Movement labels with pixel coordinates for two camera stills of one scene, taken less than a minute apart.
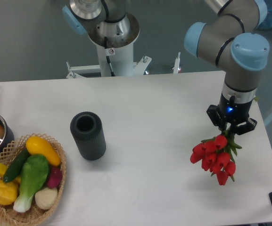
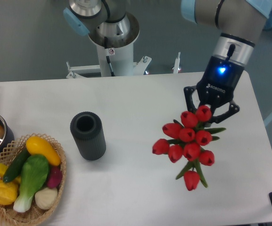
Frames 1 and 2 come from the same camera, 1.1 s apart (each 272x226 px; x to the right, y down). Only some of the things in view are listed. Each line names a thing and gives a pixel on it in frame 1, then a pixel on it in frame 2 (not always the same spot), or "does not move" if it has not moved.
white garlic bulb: (45, 198) does not move
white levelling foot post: (176, 66) does not move
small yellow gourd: (0, 169) does not move
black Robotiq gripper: (234, 112) to (216, 87)
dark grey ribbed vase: (87, 130) does not move
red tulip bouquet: (216, 156) to (186, 139)
